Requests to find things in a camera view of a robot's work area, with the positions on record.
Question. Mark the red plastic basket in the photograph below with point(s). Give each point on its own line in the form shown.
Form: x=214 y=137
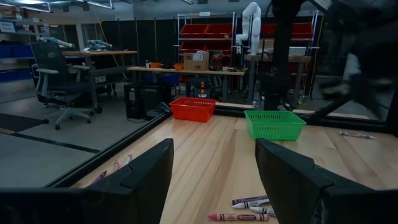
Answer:
x=192 y=110

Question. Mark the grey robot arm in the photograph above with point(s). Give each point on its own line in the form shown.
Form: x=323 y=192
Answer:
x=99 y=44
x=56 y=42

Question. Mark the small wooden workbench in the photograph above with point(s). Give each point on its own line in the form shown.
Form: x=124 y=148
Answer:
x=295 y=58

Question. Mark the blue storage bin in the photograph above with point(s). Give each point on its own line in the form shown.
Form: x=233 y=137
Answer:
x=15 y=75
x=15 y=51

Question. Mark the wooden top desk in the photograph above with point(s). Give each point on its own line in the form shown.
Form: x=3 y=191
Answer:
x=93 y=53

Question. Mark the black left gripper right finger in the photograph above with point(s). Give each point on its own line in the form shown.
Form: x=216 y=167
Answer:
x=311 y=199

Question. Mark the red crayon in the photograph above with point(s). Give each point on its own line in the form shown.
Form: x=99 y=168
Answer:
x=239 y=217
x=116 y=165

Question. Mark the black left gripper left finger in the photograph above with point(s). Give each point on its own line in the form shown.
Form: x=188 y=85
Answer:
x=93 y=205

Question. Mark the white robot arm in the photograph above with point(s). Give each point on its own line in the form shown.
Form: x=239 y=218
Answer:
x=253 y=28

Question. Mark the cardboard box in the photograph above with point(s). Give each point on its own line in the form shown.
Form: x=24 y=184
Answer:
x=196 y=61

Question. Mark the long wooden workbench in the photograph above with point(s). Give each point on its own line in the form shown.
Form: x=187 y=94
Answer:
x=186 y=71

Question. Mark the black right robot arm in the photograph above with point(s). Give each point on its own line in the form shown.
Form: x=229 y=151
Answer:
x=281 y=46

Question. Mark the grey office chair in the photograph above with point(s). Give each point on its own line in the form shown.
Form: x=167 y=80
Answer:
x=53 y=71

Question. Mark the black hazard-striped floor mat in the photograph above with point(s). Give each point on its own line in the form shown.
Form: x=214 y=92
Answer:
x=18 y=121

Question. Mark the purple crayon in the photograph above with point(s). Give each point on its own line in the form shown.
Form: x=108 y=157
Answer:
x=248 y=199
x=100 y=176

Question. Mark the orange container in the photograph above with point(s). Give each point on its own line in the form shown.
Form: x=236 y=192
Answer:
x=155 y=65
x=178 y=67

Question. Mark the black computer tower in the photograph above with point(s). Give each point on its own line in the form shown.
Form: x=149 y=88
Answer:
x=136 y=99

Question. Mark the green plastic basket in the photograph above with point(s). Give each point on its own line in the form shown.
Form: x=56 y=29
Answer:
x=273 y=126

